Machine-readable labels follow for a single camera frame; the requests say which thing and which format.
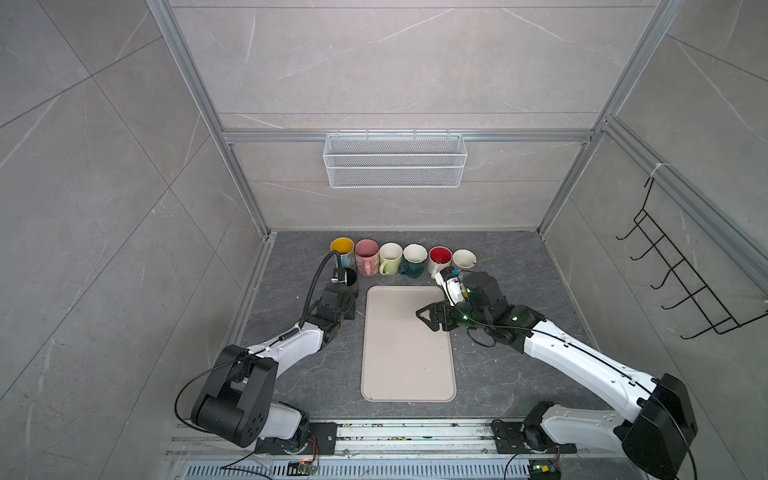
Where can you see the grey mug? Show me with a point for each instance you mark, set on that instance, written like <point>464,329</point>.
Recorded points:
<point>464,259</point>

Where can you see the light green mug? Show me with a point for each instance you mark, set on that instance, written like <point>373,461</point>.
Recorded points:
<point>390,258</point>

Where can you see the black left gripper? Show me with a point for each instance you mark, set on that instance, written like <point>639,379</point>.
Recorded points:
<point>351,301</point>

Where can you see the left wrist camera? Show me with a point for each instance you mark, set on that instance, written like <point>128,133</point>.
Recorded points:
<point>339,276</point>

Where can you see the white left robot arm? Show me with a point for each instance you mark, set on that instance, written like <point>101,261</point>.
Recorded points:
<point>236,401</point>

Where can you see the pink ghost print mug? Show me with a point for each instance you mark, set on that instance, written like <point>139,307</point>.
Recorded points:
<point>367,257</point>

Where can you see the white mug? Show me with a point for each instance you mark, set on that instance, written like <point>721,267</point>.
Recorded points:
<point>439,257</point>

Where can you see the black mug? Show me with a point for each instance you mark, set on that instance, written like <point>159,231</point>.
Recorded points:
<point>352,281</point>

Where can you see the beige plastic tray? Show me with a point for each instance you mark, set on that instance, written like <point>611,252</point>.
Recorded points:
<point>403,359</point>

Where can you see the white wire mesh basket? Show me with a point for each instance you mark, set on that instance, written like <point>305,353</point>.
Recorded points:
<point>377,161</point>

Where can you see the blue mug yellow inside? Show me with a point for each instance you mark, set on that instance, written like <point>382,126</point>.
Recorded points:
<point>346,248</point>

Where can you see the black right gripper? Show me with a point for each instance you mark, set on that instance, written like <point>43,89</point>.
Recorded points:
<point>437,307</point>

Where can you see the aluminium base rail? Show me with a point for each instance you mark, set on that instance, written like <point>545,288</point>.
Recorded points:
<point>473,448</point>

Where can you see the black wire hook rack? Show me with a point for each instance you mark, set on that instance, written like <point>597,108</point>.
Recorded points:
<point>717,317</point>

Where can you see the dark green mug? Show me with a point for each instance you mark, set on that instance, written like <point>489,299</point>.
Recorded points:
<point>414,259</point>

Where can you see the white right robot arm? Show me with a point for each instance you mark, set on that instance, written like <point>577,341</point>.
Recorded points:
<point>650,420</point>

